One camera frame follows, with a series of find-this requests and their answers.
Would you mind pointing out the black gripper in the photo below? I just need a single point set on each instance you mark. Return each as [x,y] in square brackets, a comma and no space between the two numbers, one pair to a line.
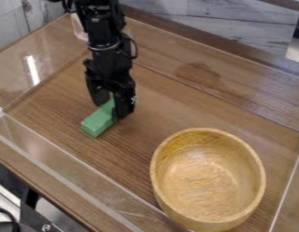
[109,75]

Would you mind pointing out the green rectangular block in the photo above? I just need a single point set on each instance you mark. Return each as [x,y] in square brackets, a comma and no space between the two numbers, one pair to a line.
[101,120]

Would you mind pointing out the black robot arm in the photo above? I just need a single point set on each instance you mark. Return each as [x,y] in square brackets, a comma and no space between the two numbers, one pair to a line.
[103,20]

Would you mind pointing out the brown wooden bowl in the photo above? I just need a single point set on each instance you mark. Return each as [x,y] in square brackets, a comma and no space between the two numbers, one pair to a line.
[209,179]

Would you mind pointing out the clear acrylic tray walls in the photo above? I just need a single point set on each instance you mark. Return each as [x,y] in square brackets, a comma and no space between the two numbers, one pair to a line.
[198,80]

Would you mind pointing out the clear acrylic corner bracket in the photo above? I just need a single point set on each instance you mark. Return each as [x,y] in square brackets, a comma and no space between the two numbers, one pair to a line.
[78,28]

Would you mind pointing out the black table leg bracket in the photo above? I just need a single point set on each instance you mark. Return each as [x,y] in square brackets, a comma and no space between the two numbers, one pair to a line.
[33,221]

